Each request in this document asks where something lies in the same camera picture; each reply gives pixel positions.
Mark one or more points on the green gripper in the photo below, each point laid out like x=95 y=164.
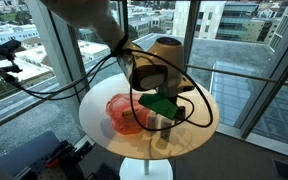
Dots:
x=159 y=105

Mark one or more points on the white bottle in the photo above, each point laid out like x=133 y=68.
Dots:
x=166 y=130

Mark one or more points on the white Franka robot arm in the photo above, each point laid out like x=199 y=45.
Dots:
x=150 y=66

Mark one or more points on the yellow black can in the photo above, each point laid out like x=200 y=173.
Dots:
x=129 y=113

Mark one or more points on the red transparent bowl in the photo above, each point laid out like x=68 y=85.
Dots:
x=124 y=125

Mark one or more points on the grey metal handrail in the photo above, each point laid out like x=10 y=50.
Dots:
x=234 y=74
x=4 y=121

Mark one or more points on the black equipment base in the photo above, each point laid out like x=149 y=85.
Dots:
x=60 y=163

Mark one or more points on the blue seat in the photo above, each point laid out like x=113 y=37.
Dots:
x=27 y=153

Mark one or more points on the white table pedestal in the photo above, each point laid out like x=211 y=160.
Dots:
x=134 y=170

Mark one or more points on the black camera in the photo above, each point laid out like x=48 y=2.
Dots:
x=7 y=47

